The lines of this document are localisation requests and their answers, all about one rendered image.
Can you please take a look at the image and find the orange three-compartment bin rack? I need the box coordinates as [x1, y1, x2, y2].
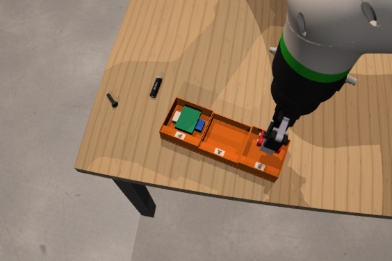
[159, 98, 291, 183]

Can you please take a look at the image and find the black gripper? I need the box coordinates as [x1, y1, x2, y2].
[259, 78, 320, 155]

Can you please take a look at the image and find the red 9v battery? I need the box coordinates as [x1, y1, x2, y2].
[256, 131, 282, 154]

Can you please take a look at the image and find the blue and white eraser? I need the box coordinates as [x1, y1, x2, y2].
[172, 111, 205, 133]

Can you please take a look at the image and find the black bolt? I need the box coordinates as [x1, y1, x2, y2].
[106, 93, 118, 108]

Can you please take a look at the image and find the black aa battery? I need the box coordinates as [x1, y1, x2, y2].
[150, 76, 163, 98]

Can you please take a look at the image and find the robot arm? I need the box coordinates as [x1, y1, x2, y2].
[269, 0, 392, 104]

